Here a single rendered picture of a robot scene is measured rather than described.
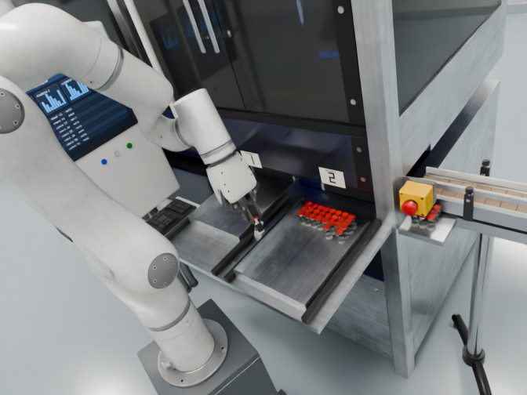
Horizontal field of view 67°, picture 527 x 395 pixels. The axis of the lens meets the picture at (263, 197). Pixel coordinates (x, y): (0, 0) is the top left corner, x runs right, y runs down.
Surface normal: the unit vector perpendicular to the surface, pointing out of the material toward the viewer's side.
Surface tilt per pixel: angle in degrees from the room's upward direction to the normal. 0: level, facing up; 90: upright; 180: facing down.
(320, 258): 0
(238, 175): 73
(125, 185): 90
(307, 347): 0
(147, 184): 90
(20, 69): 113
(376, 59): 90
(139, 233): 60
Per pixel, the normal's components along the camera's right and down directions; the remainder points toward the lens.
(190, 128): -0.46, 0.48
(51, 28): 0.68, -0.02
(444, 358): -0.26, -0.77
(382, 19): 0.74, 0.22
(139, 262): 0.49, -0.04
